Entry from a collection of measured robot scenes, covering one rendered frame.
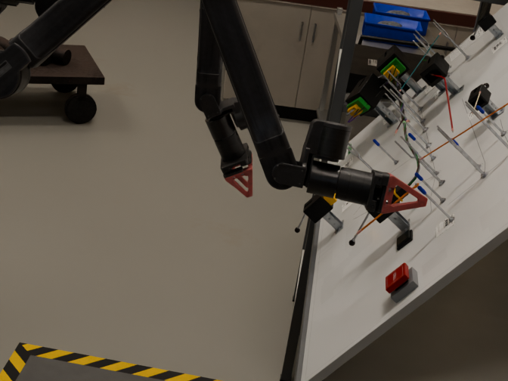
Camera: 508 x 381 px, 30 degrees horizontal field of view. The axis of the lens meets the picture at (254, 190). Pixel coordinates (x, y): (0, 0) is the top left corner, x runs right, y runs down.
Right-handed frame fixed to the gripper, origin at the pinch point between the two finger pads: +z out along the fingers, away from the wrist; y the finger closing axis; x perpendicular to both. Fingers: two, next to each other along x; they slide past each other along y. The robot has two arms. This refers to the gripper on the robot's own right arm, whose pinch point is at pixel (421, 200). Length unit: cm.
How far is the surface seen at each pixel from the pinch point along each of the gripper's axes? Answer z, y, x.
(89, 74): -147, 344, -7
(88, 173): -126, 293, 40
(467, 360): 24, 51, 36
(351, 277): -6.0, 41.9, 22.1
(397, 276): 0.6, 15.2, 15.7
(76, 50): -166, 379, -19
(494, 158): 16.2, 33.1, -9.7
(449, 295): 22, 78, 27
